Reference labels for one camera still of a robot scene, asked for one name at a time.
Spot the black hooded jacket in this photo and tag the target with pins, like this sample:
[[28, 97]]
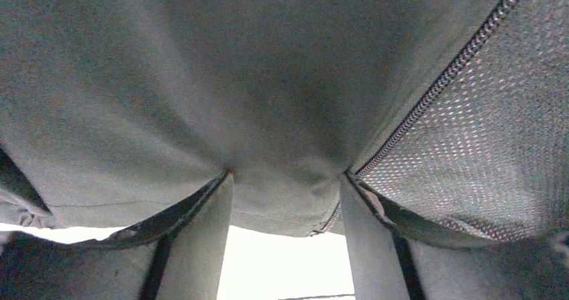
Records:
[[456, 110]]

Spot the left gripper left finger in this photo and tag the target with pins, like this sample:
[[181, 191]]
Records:
[[174, 254]]

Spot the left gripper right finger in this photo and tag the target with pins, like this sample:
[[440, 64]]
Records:
[[406, 257]]

